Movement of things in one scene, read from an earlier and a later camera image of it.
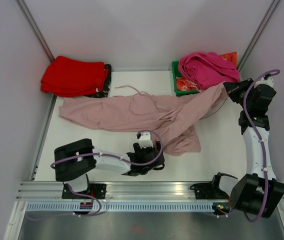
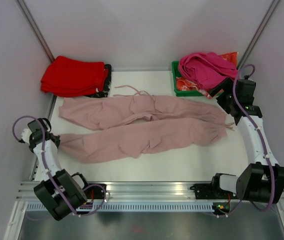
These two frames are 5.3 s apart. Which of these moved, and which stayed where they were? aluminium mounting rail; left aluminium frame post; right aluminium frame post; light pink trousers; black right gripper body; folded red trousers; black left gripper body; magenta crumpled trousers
Moved: black left gripper body; light pink trousers; black right gripper body
Stayed: aluminium mounting rail; magenta crumpled trousers; left aluminium frame post; right aluminium frame post; folded red trousers
